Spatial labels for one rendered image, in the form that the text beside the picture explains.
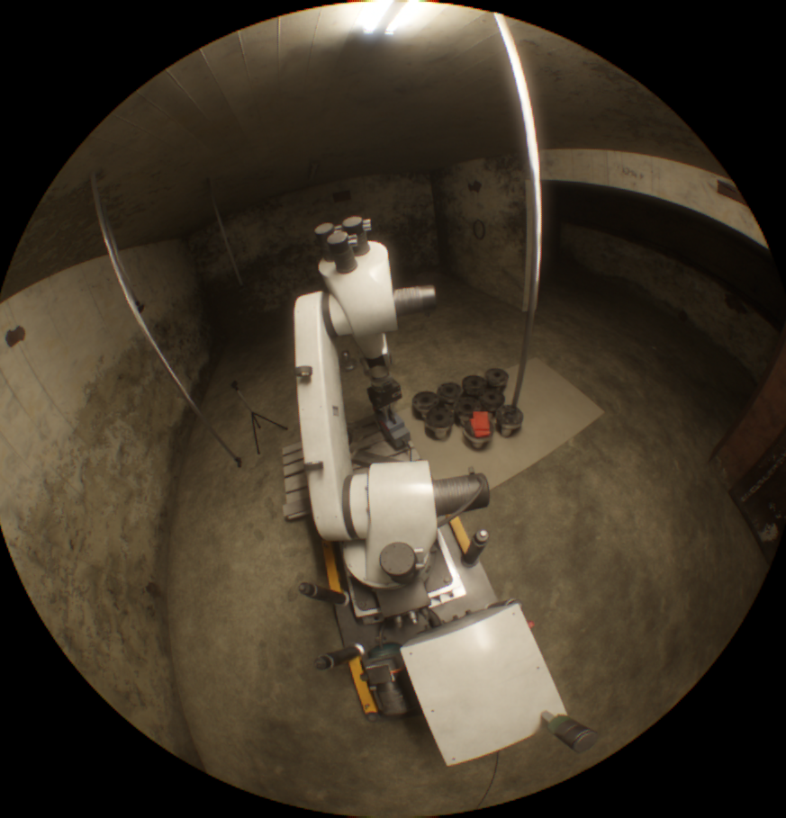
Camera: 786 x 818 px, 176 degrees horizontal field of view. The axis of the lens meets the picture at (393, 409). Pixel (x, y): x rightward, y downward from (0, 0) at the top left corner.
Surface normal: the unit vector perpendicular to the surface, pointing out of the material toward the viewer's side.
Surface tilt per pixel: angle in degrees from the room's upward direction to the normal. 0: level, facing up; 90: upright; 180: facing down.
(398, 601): 0
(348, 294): 57
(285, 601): 0
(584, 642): 0
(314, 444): 41
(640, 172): 90
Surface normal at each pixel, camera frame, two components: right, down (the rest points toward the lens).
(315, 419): -0.08, -0.09
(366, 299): 0.00, 0.23
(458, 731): -0.15, -0.71
